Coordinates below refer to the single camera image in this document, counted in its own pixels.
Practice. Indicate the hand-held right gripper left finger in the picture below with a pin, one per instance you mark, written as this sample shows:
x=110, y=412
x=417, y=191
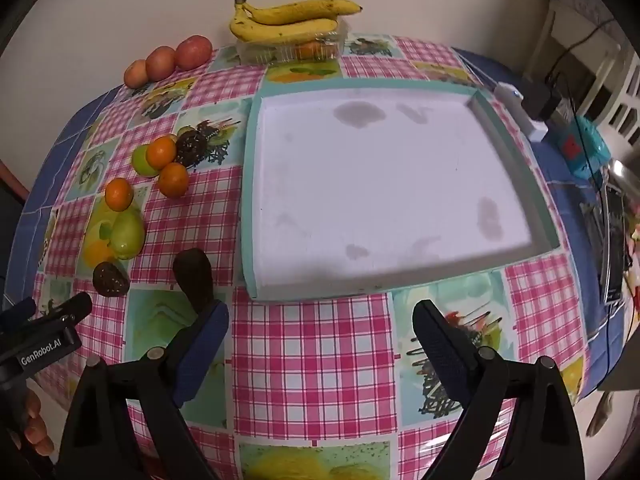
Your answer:
x=205, y=342

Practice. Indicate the small red apple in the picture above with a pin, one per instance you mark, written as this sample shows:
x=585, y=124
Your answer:
x=135, y=73

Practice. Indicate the black smartphone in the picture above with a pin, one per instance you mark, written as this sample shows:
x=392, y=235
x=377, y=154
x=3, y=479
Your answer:
x=614, y=245

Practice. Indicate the teal plastic device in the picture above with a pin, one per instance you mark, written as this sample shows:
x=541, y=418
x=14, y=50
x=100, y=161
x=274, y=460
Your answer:
x=585, y=147

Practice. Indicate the black power adapter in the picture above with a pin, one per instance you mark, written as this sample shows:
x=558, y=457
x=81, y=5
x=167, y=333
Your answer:
x=542, y=100

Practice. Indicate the small tangerine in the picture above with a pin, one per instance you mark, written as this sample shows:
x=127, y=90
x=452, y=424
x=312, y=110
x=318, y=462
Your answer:
x=310, y=50

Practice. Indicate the person's left hand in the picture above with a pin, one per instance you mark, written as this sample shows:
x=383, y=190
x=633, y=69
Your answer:
x=32, y=425

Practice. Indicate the silver metal dish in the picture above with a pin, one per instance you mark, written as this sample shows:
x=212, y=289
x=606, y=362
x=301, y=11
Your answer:
x=625, y=175

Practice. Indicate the white tray with teal rim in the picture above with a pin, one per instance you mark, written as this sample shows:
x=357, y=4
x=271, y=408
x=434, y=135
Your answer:
x=375, y=185

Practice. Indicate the pink checkered printed tablecloth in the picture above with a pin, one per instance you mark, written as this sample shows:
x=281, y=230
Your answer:
x=310, y=350

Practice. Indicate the long yellow banana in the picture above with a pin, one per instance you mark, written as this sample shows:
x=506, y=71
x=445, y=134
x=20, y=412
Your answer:
x=300, y=11

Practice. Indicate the large dark brown avocado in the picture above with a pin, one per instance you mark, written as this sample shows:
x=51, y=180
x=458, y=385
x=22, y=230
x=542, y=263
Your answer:
x=195, y=277

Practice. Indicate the clear plastic container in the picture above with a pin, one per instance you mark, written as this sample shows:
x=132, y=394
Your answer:
x=260, y=51

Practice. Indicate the large red apple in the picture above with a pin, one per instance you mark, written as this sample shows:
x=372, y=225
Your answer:
x=193, y=52

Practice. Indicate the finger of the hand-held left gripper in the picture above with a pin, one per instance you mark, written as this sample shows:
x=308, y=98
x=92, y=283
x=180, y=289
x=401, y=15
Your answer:
x=70, y=306
x=17, y=312

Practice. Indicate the short yellow banana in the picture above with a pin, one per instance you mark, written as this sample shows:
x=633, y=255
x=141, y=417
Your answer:
x=280, y=30

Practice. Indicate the green mango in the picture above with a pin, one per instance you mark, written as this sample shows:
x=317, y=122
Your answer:
x=127, y=234

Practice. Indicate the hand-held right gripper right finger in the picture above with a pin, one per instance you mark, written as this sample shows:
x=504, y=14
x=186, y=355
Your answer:
x=440, y=345

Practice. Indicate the medium red apple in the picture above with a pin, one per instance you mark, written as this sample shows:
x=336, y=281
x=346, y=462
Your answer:
x=160, y=63

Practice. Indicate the small dark brown avocado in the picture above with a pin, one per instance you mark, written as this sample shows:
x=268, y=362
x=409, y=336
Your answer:
x=110, y=278

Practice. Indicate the orange with stem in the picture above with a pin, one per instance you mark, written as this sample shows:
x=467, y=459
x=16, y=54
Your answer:
x=161, y=153

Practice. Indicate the white power strip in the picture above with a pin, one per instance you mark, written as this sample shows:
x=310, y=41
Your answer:
x=530, y=127

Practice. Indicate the white chair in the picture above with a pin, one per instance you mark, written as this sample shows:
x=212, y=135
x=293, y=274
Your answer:
x=615, y=80

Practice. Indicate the round green fruit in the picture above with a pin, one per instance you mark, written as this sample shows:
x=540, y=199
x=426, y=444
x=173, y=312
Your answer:
x=141, y=162

